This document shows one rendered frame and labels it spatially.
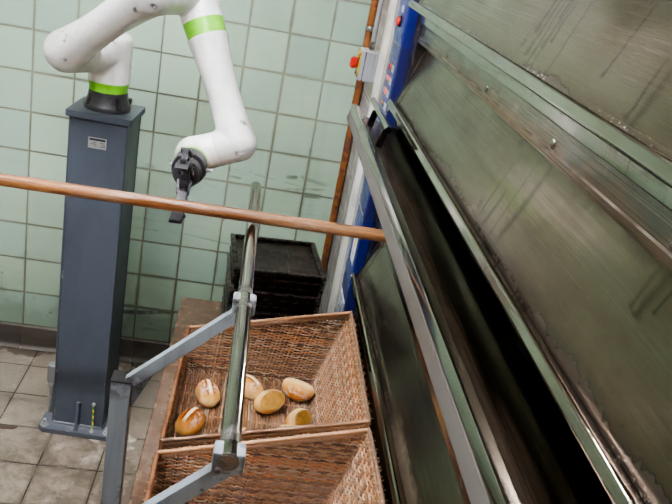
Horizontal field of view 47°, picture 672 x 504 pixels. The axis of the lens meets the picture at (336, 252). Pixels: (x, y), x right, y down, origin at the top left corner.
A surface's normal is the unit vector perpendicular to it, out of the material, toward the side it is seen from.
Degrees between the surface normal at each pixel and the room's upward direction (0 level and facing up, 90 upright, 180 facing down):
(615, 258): 70
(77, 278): 90
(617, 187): 90
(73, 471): 0
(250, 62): 90
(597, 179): 90
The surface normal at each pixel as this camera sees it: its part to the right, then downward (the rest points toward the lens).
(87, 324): 0.00, 0.38
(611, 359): -0.86, -0.45
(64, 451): 0.18, -0.91
